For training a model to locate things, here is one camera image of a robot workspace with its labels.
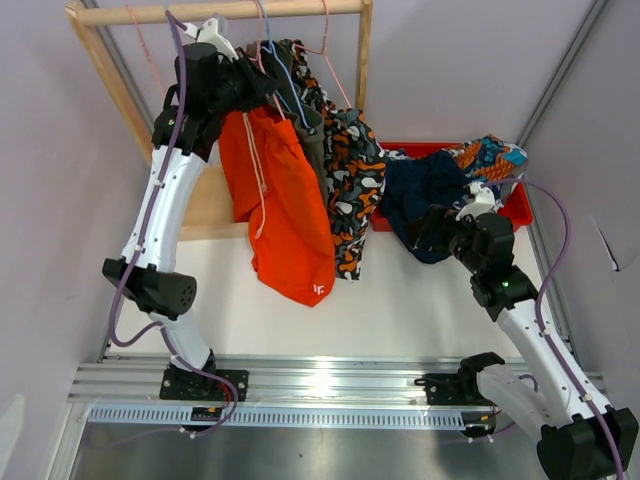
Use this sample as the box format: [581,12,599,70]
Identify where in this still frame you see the wooden clothes rack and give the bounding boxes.
[65,1,374,241]

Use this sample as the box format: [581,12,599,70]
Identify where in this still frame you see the pink hanger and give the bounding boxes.
[252,0,287,121]
[295,0,353,108]
[125,4,165,97]

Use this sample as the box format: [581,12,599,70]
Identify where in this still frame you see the aluminium mounting rail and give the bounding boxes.
[67,353,460,409]

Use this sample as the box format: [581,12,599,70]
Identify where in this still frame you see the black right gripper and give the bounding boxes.
[402,205,485,275]

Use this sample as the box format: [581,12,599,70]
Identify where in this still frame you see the colourful graphic print shorts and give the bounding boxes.
[387,133,530,211]

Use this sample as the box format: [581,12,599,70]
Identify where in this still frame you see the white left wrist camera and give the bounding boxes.
[183,16,239,61]

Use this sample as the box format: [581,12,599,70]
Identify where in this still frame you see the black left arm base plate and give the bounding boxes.
[159,364,249,402]

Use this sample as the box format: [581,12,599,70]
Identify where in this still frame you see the olive grey shorts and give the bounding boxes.
[219,43,327,221]

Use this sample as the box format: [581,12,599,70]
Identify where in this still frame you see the red plastic tray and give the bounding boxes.
[371,141,534,232]

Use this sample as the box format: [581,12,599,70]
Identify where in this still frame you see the white slotted cable duct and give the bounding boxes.
[88,404,466,431]

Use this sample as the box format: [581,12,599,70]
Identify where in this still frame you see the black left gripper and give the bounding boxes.
[209,48,280,120]

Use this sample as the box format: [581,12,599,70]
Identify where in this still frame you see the light blue middle hanger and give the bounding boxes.
[256,0,315,135]

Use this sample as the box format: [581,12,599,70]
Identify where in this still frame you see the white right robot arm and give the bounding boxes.
[408,206,639,479]

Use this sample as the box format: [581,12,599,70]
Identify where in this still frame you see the navy blue shorts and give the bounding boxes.
[378,149,468,264]

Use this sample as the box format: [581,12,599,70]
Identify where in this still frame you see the orange black camouflage shorts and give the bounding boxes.
[279,39,387,281]

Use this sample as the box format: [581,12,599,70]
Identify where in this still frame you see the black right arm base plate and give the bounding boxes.
[413,373,492,406]

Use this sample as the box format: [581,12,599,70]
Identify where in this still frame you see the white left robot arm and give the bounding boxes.
[102,41,275,400]

